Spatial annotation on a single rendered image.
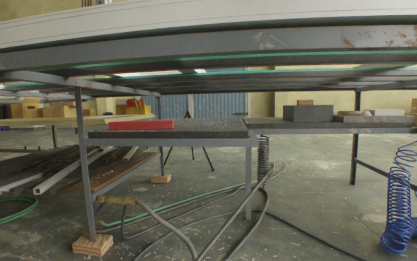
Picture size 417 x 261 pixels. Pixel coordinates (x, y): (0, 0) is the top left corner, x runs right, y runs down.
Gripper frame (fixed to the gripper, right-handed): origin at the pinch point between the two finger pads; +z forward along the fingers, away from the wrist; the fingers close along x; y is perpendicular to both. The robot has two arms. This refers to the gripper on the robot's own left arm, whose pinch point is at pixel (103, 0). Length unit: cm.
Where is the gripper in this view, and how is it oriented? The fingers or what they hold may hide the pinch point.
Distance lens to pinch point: 62.9
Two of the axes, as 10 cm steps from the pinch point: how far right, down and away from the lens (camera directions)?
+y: -9.9, 0.0, 1.5
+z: 0.2, 9.9, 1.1
